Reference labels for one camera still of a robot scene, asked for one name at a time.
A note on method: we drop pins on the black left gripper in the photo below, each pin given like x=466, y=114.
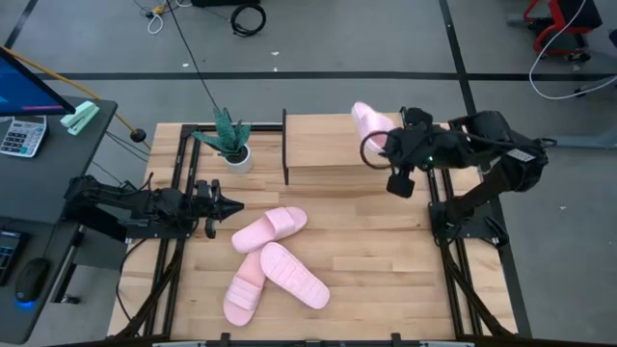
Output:
x=205, y=200

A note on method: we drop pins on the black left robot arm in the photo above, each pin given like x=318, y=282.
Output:
x=120, y=202

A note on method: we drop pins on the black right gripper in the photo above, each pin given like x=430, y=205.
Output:
x=412, y=147

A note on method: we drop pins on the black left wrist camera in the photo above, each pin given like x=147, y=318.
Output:
x=210, y=227

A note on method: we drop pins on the snake plant in white pot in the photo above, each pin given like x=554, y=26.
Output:
x=236, y=161

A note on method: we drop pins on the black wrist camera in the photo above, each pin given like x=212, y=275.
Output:
x=210, y=227
x=400, y=185

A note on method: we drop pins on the black aluminium rig frame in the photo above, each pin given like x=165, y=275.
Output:
x=265, y=127

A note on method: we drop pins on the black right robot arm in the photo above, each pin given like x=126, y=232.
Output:
x=506, y=164

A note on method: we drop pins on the pink rubber slide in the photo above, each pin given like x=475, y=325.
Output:
x=243, y=294
x=270, y=226
x=294, y=282
x=366, y=123

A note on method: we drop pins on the mint green stapler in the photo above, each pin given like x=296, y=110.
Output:
x=79, y=117

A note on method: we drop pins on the red and black cart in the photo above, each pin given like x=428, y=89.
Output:
x=559, y=24

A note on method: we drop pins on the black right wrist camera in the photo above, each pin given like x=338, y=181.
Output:
x=400, y=185

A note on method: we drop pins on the black computer mouse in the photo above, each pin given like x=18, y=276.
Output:
x=31, y=279

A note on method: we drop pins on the computer monitor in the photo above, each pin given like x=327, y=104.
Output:
x=24, y=91

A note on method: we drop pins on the white desk calculator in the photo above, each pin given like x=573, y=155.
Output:
x=21, y=137

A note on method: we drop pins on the wooden shelf with black legs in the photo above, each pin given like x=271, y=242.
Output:
x=318, y=144

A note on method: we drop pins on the black office desk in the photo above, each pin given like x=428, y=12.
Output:
x=58, y=178

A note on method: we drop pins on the black keyboard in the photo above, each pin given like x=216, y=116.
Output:
x=8, y=253

